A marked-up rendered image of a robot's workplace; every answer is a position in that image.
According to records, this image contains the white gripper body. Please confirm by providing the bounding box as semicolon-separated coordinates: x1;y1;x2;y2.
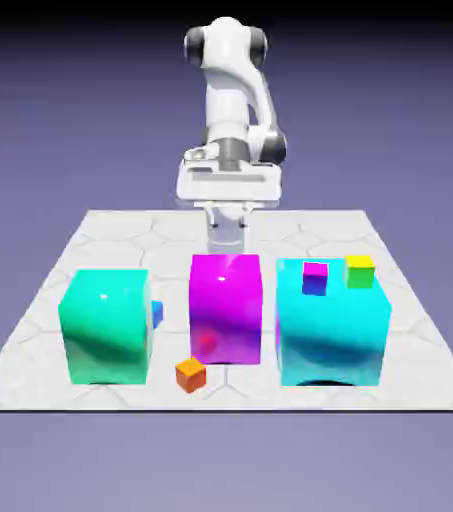
175;158;284;210

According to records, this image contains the small magenta cube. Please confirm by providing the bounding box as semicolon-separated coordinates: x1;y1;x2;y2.
301;261;330;297

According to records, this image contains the small yellow cube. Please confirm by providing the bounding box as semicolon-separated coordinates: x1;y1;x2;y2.
344;254;376;290

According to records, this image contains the small orange cube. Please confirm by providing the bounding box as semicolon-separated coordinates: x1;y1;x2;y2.
174;356;208;394

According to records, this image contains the large magenta box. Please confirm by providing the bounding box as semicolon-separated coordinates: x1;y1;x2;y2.
188;253;263;366

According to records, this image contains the large cyan box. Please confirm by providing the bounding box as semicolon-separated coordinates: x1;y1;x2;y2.
275;257;393;388

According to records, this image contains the large green box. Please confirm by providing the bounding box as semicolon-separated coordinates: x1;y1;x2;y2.
57;268;156;386

